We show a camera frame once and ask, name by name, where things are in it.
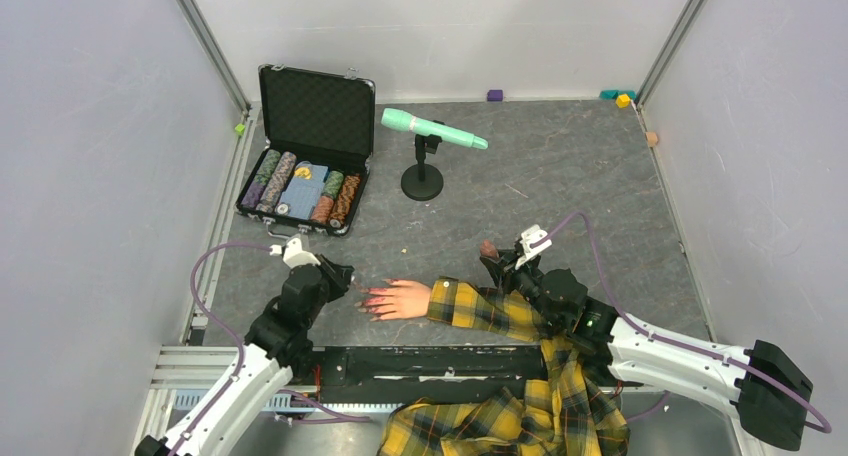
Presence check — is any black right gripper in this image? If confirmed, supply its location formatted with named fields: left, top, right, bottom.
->
left=480, top=248, right=562, bottom=328

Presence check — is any pink nail polish bottle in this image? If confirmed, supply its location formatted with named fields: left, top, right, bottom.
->
left=479, top=240, right=500, bottom=260

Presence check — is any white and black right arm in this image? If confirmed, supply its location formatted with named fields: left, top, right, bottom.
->
left=480, top=251, right=813, bottom=451

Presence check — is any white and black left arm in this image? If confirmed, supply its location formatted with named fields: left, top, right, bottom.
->
left=133, top=254, right=354, bottom=455

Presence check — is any mannequin hand with stained nails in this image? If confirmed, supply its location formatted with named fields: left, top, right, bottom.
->
left=355, top=279, right=432, bottom=321

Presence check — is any black microphone stand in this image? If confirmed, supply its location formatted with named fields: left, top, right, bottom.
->
left=401, top=135, right=444, bottom=202

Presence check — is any black poker chip case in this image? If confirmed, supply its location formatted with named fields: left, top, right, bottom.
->
left=235, top=64, right=376, bottom=237

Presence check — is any mint green microphone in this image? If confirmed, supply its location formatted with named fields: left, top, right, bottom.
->
left=381, top=108, right=488, bottom=150

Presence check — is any teal block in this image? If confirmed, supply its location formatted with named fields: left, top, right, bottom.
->
left=599, top=89, right=637, bottom=100

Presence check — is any yellow cube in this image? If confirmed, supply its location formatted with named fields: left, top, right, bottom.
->
left=616, top=93, right=632, bottom=108

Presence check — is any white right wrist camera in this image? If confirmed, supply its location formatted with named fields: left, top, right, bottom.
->
left=515, top=224, right=552, bottom=269

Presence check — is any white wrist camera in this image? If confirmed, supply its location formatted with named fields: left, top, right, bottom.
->
left=268, top=235, right=321, bottom=269
left=515, top=224, right=552, bottom=269

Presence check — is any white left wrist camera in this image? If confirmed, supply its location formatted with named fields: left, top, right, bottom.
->
left=268, top=235, right=321, bottom=269

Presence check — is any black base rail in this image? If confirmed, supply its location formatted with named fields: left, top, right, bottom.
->
left=287, top=345, right=548, bottom=405

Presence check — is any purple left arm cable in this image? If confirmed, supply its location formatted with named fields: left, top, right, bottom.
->
left=165, top=241, right=286, bottom=456

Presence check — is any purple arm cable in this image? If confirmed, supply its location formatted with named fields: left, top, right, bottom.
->
left=165, top=241, right=286, bottom=456
left=536, top=211, right=833, bottom=435

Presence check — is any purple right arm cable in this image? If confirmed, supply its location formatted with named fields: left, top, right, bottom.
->
left=536, top=211, right=833, bottom=435

